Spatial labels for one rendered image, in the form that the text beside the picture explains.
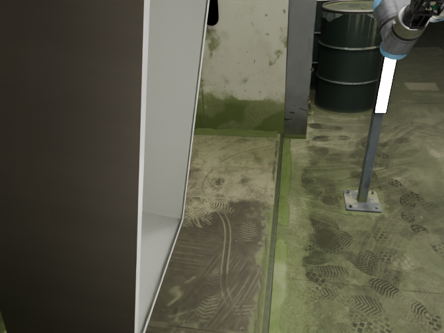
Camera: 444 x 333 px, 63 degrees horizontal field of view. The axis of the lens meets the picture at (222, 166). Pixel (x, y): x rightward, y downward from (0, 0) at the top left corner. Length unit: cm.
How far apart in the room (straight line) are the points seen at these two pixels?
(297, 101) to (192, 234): 139
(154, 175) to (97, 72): 86
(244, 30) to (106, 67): 223
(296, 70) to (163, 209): 168
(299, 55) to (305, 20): 23
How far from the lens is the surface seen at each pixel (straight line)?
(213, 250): 195
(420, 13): 119
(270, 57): 279
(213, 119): 303
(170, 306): 175
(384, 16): 137
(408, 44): 131
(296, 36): 275
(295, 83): 284
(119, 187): 68
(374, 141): 216
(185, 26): 115
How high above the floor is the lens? 142
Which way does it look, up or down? 32 degrees down
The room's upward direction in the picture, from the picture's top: 4 degrees counter-clockwise
